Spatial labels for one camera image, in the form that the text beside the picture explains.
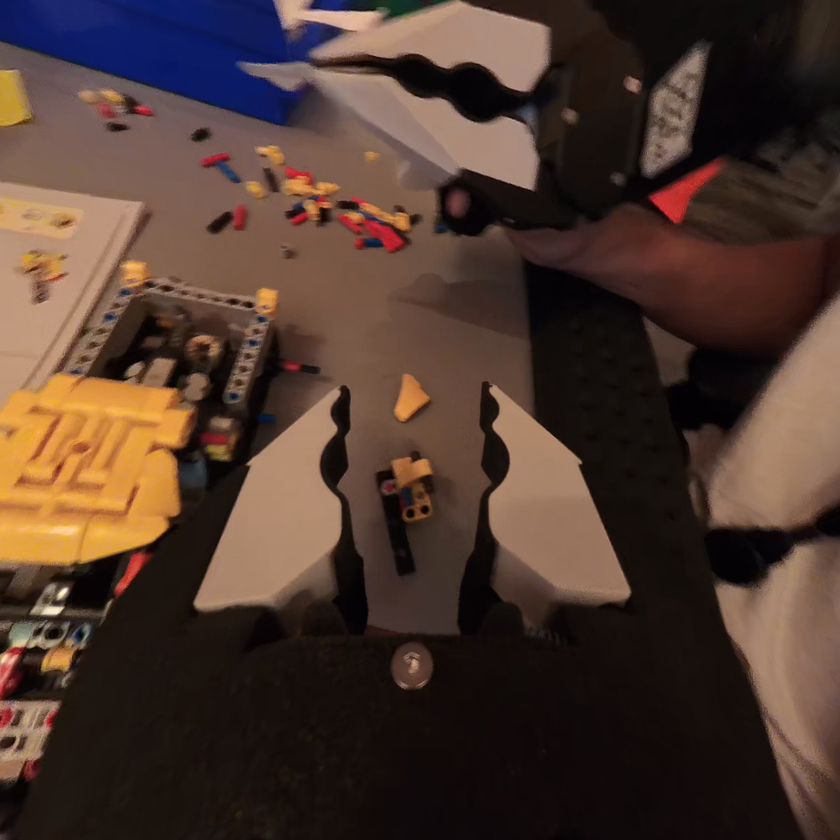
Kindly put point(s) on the grey desk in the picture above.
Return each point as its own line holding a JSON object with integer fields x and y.
{"x": 420, "y": 315}

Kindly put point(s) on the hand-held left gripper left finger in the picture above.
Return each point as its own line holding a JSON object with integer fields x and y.
{"x": 275, "y": 518}

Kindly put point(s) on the crumpled white paper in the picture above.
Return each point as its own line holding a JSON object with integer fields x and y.
{"x": 275, "y": 72}

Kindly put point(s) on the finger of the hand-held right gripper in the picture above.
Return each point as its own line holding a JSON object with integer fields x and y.
{"x": 472, "y": 39}
{"x": 472, "y": 148}

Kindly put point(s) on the yellow curved wedge brick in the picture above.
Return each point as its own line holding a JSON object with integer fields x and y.
{"x": 410, "y": 397}

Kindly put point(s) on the scattered small loose bricks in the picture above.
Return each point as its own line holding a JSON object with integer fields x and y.
{"x": 384, "y": 233}

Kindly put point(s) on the red flat object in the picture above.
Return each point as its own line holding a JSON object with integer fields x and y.
{"x": 686, "y": 190}

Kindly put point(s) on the person's right forearm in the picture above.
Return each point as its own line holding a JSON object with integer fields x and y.
{"x": 735, "y": 295}

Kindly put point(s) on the small yellow black brick assembly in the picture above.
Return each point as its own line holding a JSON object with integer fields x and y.
{"x": 410, "y": 499}

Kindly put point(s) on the yellow black brick car model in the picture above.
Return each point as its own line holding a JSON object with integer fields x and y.
{"x": 85, "y": 459}

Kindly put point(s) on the grey building instruction booklet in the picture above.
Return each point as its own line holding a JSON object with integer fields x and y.
{"x": 65, "y": 262}

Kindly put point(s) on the person's right hand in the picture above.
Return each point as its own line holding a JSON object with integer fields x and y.
{"x": 577, "y": 249}

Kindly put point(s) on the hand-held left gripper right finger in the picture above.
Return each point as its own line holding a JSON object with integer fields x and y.
{"x": 551, "y": 518}

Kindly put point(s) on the yellow paper sheet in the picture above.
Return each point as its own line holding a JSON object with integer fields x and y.
{"x": 13, "y": 98}

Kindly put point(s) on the blue plastic bin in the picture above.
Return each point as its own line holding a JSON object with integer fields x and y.
{"x": 131, "y": 52}

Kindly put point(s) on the black dimpled pad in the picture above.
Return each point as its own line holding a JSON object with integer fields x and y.
{"x": 590, "y": 394}

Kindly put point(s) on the person in white shirt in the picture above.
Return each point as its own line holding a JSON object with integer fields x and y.
{"x": 787, "y": 459}

